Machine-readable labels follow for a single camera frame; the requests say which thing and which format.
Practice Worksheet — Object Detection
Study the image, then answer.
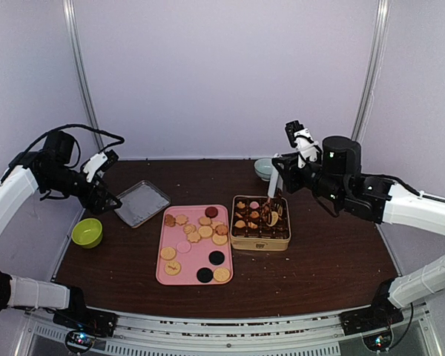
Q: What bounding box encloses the silver metal tin lid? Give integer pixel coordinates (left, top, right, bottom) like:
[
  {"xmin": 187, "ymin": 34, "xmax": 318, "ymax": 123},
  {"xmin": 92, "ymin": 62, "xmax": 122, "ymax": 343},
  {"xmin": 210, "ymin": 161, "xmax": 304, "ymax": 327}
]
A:
[{"xmin": 115, "ymin": 180, "xmax": 171, "ymax": 228}]

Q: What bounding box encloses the gold cookie tin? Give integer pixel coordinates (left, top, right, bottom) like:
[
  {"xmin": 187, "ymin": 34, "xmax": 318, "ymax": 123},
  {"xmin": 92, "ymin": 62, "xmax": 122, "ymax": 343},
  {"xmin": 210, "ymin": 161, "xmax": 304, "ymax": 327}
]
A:
[{"xmin": 230, "ymin": 195, "xmax": 291, "ymax": 251}]

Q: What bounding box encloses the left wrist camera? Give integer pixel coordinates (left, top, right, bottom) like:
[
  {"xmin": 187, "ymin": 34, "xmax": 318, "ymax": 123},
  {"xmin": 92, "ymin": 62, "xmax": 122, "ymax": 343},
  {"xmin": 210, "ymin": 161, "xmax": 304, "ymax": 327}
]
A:
[{"xmin": 43, "ymin": 131, "xmax": 76, "ymax": 165}]

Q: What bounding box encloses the aluminium corner post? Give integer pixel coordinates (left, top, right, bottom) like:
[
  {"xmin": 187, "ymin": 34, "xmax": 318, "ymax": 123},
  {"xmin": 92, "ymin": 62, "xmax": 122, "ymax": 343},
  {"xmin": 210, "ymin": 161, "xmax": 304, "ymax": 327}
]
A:
[
  {"xmin": 352, "ymin": 0, "xmax": 391, "ymax": 142},
  {"xmin": 62, "ymin": 0, "xmax": 105, "ymax": 149}
]

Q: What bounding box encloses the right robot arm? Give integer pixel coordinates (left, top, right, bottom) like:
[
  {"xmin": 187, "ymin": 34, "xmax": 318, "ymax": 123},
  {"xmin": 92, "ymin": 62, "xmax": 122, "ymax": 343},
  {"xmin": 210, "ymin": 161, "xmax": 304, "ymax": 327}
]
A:
[{"xmin": 268, "ymin": 121, "xmax": 445, "ymax": 328}]

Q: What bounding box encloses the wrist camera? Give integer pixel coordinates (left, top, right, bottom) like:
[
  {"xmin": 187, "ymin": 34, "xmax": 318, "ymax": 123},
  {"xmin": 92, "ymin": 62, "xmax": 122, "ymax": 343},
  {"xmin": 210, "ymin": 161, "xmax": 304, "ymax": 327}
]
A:
[
  {"xmin": 322, "ymin": 136, "xmax": 361, "ymax": 175},
  {"xmin": 43, "ymin": 131, "xmax": 76, "ymax": 165}
]

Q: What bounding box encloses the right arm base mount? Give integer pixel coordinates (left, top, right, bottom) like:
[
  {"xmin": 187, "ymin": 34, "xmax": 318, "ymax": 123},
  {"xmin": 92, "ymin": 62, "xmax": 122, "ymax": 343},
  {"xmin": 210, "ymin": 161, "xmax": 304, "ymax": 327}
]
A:
[{"xmin": 339, "ymin": 306, "xmax": 403, "ymax": 336}]

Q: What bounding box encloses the green bowl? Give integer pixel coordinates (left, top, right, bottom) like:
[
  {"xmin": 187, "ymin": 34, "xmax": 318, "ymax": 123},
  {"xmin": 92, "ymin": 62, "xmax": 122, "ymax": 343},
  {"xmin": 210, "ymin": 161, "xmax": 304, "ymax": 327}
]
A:
[{"xmin": 71, "ymin": 218, "xmax": 103, "ymax": 248}]

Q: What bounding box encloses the yellow round cookie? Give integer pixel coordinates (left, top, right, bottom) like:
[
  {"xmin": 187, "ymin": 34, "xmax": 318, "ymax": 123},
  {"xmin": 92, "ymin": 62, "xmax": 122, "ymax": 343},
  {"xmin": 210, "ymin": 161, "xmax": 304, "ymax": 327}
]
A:
[{"xmin": 213, "ymin": 268, "xmax": 231, "ymax": 283}]

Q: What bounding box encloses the pink tray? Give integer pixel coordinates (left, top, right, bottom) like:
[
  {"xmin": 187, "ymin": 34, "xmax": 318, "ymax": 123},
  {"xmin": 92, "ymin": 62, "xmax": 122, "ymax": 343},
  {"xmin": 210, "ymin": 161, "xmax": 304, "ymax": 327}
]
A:
[{"xmin": 156, "ymin": 205, "xmax": 233, "ymax": 286}]

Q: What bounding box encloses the black sandwich cookie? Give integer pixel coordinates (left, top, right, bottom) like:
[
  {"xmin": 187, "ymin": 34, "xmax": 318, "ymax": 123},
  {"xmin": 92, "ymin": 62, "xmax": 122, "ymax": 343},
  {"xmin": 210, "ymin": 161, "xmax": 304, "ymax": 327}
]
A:
[
  {"xmin": 208, "ymin": 251, "xmax": 225, "ymax": 266},
  {"xmin": 197, "ymin": 268, "xmax": 214, "ymax": 283}
]

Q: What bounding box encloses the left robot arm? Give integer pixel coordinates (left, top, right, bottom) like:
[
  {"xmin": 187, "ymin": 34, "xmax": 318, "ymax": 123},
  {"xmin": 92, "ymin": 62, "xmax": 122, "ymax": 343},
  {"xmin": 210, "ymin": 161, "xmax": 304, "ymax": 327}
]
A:
[{"xmin": 0, "ymin": 123, "xmax": 125, "ymax": 329}]

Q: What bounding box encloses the pale blue ceramic bowl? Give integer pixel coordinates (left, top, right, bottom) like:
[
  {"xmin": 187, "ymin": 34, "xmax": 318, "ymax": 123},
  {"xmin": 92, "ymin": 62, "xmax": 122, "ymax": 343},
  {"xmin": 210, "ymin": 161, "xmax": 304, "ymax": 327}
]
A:
[{"xmin": 254, "ymin": 158, "xmax": 272, "ymax": 182}]

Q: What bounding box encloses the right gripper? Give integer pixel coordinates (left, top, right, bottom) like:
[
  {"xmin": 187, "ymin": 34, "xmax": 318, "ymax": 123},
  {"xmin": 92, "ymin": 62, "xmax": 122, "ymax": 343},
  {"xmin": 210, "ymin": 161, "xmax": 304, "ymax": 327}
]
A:
[{"xmin": 273, "ymin": 151, "xmax": 346, "ymax": 205}]

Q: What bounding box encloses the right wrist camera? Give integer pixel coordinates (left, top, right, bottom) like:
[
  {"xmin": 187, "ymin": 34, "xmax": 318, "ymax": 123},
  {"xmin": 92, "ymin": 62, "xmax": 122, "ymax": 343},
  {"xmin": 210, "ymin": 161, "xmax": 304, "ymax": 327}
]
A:
[{"xmin": 322, "ymin": 136, "xmax": 361, "ymax": 175}]

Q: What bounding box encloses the aluminium corner post right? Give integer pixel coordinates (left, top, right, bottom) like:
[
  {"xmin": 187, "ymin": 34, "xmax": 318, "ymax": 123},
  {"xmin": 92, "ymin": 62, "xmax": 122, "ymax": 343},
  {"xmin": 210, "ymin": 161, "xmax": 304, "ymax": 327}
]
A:
[{"xmin": 352, "ymin": 0, "xmax": 391, "ymax": 142}]

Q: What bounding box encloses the swirl butter cookie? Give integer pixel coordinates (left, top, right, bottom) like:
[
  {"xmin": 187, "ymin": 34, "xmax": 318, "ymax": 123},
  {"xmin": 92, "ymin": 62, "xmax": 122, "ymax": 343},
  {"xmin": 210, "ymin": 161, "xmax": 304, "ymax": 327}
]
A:
[{"xmin": 183, "ymin": 224, "xmax": 196, "ymax": 235}]

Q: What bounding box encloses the aluminium corner post left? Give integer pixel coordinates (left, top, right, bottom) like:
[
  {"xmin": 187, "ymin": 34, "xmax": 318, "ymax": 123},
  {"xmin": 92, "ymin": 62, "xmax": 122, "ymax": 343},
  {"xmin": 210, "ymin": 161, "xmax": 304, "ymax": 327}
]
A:
[{"xmin": 62, "ymin": 0, "xmax": 105, "ymax": 149}]

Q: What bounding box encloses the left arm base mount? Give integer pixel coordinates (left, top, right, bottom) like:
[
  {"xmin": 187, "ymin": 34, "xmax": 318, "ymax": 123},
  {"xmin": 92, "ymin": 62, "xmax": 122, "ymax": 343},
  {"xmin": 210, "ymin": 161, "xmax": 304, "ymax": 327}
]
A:
[{"xmin": 52, "ymin": 307, "xmax": 118, "ymax": 337}]

